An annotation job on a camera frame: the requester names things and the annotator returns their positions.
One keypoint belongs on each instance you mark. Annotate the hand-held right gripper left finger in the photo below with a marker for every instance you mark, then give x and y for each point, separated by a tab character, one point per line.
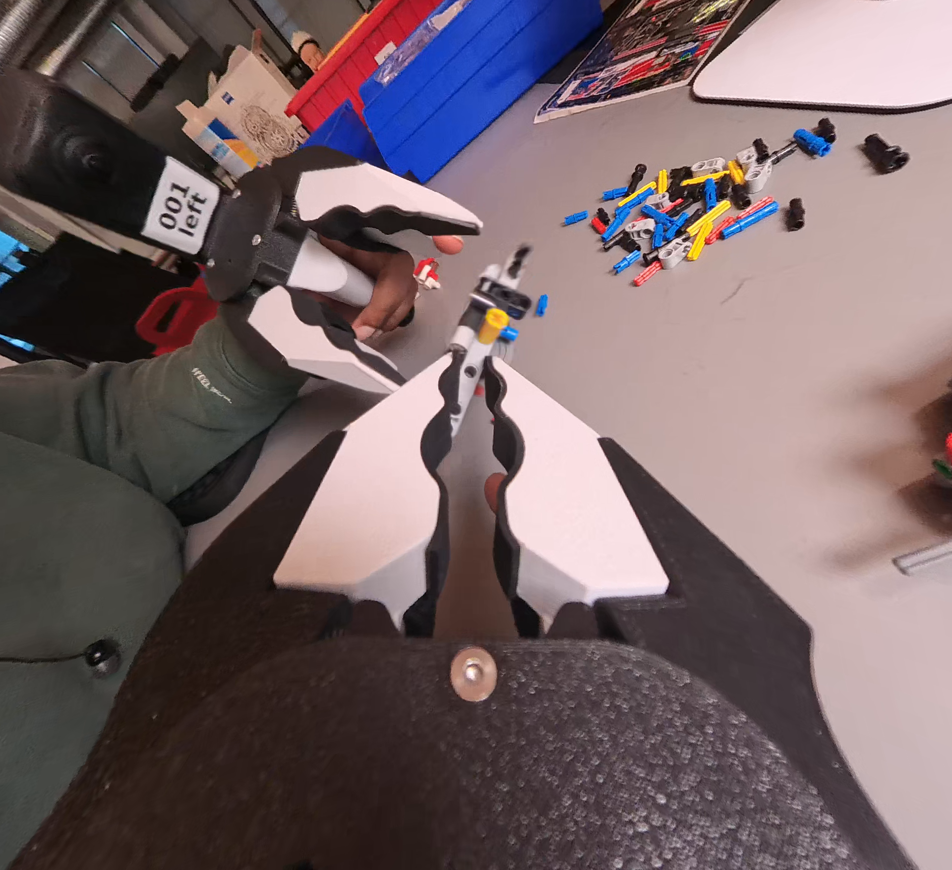
357	505

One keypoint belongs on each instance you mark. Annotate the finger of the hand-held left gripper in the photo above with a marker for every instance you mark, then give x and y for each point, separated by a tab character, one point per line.
379	193
312	342

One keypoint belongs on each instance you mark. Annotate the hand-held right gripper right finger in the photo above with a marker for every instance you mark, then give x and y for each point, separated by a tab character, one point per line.
587	505

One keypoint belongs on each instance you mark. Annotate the cluster of red white lego pieces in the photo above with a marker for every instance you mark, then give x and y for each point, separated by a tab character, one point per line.
426	273

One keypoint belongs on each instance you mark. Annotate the grey lego gear assembly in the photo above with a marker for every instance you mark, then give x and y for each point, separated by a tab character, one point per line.
491	323

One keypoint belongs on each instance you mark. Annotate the person's left forearm green sleeve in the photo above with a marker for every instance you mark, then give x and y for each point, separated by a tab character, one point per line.
149	409

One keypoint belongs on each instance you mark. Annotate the pile of small lego pins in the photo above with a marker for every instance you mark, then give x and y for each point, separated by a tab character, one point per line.
669	215

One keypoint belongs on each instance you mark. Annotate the lego instruction booklet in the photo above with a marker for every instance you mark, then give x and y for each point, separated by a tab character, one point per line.
669	30

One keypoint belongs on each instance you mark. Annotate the black lego pin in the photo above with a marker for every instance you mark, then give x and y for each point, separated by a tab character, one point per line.
796	213
885	154

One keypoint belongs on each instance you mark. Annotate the lego car chassis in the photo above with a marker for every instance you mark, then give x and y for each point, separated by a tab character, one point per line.
943	453

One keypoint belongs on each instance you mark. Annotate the small blue plastic bin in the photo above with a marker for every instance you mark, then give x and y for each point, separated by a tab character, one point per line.
346	137

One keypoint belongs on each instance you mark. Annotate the red object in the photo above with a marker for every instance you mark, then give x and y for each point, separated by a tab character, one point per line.
175	320

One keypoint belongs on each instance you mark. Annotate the white printed cardboard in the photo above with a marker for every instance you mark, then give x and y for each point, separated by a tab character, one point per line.
245	104

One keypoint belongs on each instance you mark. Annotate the red plastic bin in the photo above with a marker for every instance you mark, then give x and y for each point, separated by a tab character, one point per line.
372	44

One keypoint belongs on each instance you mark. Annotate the large blue plastic bin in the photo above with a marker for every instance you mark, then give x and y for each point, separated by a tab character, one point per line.
483	44

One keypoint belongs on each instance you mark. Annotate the clear plastic bags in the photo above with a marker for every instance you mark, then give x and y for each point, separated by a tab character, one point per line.
439	15

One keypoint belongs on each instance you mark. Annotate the black clip-on microphone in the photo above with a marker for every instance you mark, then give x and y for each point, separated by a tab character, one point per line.
102	656

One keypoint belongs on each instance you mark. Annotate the person's green sweater torso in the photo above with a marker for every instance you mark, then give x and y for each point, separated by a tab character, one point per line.
74	624

